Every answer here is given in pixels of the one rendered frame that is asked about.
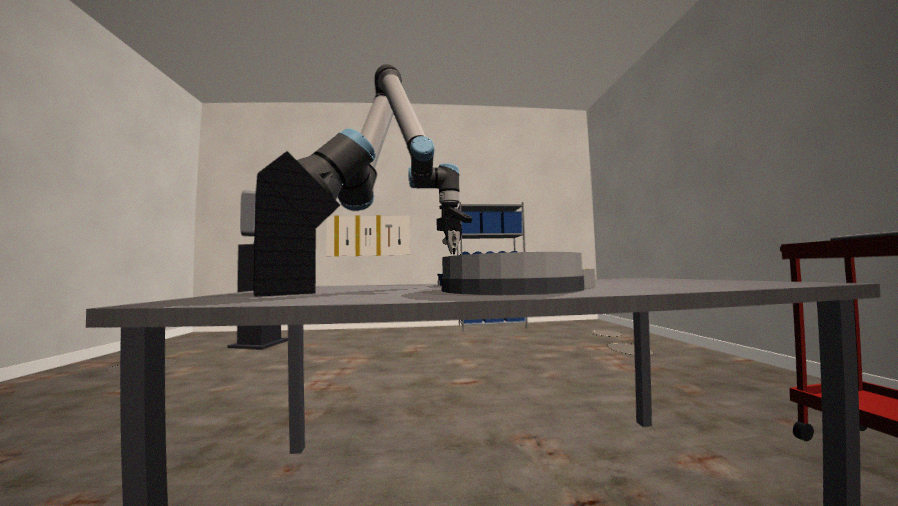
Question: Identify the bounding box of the white round turntable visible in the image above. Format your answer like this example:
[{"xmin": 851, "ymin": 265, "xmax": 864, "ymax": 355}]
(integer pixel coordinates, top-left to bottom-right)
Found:
[{"xmin": 441, "ymin": 252, "xmax": 595, "ymax": 295}]

